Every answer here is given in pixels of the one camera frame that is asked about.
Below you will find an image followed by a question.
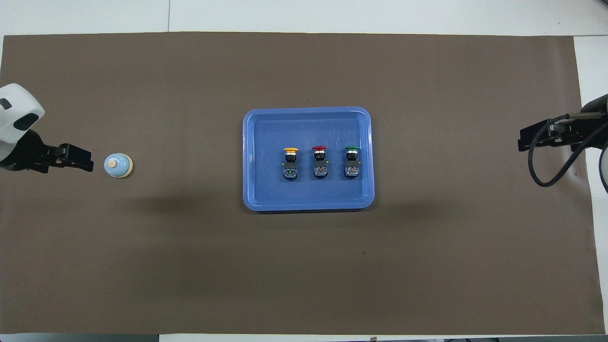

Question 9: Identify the light blue desk bell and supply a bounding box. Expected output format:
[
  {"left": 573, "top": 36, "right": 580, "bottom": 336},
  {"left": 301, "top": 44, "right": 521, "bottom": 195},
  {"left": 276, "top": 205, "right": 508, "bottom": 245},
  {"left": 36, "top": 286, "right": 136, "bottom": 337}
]
[{"left": 104, "top": 153, "right": 133, "bottom": 179}]

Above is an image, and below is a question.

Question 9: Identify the blue plastic tray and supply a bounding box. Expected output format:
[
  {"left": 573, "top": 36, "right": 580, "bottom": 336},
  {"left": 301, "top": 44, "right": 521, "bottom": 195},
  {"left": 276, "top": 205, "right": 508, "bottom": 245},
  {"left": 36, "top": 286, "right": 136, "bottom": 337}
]
[{"left": 242, "top": 106, "right": 375, "bottom": 212}]

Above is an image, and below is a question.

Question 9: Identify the brown table mat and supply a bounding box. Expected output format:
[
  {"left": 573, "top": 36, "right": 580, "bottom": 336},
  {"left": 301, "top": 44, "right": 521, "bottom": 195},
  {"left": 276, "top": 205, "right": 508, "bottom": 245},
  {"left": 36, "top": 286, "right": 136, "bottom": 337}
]
[{"left": 0, "top": 32, "right": 600, "bottom": 335}]

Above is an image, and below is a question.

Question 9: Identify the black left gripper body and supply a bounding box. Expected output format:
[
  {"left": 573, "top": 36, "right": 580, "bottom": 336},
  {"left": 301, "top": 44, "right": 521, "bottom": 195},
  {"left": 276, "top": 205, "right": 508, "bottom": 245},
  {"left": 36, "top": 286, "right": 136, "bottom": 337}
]
[{"left": 0, "top": 129, "right": 61, "bottom": 171}]

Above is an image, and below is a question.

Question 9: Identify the green push button switch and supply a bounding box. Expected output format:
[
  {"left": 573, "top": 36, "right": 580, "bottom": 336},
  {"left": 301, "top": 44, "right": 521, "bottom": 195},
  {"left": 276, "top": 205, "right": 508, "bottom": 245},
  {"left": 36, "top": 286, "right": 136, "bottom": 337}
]
[{"left": 344, "top": 146, "right": 361, "bottom": 180}]

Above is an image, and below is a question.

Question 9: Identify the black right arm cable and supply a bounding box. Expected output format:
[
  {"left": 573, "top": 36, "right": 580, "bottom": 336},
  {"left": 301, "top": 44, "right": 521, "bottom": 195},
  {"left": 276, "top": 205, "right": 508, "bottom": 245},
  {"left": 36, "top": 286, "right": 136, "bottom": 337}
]
[{"left": 528, "top": 114, "right": 608, "bottom": 188}]

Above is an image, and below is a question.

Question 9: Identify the yellow push button switch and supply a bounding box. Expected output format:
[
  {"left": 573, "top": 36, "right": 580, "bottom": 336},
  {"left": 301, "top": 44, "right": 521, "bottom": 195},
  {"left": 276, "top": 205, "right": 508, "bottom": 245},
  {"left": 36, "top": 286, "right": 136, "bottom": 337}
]
[{"left": 283, "top": 147, "right": 299, "bottom": 181}]

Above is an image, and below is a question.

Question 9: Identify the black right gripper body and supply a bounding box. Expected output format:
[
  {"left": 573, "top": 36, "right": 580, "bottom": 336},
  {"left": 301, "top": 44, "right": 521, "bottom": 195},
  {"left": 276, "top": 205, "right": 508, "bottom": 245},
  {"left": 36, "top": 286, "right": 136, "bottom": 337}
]
[{"left": 551, "top": 94, "right": 608, "bottom": 143}]

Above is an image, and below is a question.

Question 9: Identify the red push button switch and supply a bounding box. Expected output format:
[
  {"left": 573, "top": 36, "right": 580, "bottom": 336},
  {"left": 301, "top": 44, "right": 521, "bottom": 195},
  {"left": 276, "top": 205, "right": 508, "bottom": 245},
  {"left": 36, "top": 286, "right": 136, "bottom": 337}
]
[{"left": 312, "top": 146, "right": 329, "bottom": 180}]

